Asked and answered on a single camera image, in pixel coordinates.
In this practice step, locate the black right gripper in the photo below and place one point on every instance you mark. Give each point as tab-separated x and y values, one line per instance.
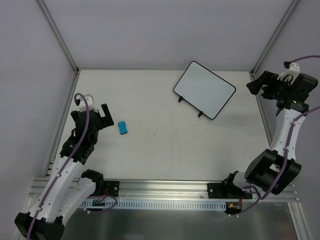
269	85

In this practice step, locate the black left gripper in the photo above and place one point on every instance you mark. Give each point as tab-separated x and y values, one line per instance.
93	120

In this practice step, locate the blue whiteboard eraser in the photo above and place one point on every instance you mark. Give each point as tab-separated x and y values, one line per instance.
122	127

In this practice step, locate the small white whiteboard black frame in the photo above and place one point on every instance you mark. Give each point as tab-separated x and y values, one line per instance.
204	89

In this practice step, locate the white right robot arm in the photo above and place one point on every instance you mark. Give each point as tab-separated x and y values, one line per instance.
276	167

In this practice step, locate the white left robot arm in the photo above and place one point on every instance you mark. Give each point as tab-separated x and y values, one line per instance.
70	183

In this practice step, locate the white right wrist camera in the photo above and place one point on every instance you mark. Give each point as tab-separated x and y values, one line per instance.
290	73

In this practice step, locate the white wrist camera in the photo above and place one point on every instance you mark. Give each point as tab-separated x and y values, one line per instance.
84	102
290	73

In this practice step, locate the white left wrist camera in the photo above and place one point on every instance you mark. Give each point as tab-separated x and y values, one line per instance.
84	102

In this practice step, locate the left aluminium frame post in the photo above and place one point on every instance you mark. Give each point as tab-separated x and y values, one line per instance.
57	34

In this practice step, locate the aluminium frame post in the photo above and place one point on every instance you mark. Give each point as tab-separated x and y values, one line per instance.
57	34
275	34

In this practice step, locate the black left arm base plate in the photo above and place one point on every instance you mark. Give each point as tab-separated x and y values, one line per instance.
110	188

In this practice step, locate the right aluminium frame post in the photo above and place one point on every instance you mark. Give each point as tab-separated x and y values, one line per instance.
275	34

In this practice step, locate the white slotted cable duct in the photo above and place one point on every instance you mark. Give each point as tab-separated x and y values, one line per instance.
135	204

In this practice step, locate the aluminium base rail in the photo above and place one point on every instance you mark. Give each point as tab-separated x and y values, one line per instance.
168	190

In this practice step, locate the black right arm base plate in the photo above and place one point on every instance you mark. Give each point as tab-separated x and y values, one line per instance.
224	190

